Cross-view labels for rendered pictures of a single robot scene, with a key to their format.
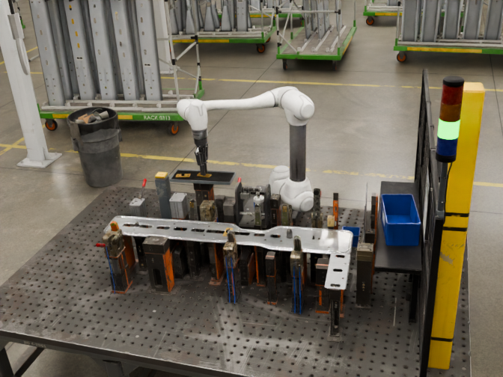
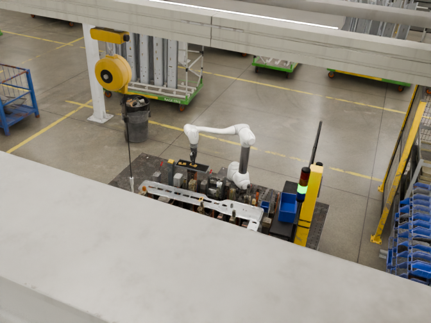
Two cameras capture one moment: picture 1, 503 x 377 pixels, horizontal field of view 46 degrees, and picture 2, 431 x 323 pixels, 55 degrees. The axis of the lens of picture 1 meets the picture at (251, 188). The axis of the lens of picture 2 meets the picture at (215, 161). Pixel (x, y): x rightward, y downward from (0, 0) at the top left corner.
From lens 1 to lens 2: 1.26 m
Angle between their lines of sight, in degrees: 6
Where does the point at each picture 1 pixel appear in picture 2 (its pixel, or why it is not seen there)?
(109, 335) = not seen: hidden behind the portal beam
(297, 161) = (243, 164)
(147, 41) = (172, 52)
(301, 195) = (242, 181)
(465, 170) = (310, 203)
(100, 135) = (138, 113)
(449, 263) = (299, 241)
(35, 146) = (99, 109)
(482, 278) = (337, 233)
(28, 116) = (97, 92)
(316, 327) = not seen: hidden behind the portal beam
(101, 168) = (136, 132)
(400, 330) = not seen: hidden behind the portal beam
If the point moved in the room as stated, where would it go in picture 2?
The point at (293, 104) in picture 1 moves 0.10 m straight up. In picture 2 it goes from (244, 136) to (245, 129)
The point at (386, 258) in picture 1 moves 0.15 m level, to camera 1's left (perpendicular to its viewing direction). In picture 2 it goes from (276, 227) to (260, 226)
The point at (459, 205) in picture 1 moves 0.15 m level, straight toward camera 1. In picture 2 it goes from (306, 217) to (301, 228)
